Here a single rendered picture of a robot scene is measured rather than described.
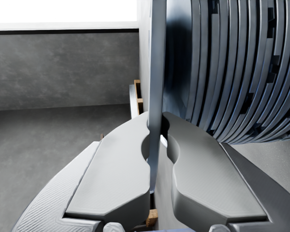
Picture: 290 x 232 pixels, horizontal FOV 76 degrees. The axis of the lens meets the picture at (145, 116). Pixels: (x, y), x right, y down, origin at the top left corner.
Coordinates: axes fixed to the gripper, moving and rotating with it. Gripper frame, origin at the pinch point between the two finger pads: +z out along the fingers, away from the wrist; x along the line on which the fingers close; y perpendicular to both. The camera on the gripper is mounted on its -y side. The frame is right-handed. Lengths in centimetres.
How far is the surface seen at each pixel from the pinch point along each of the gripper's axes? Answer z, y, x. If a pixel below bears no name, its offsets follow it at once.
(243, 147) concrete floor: 32.1, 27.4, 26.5
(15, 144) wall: 321, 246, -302
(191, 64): 5.4, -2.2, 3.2
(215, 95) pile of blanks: 5.8, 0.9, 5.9
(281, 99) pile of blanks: 6.5, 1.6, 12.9
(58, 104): 423, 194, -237
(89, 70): 395, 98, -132
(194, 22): 6.3, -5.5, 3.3
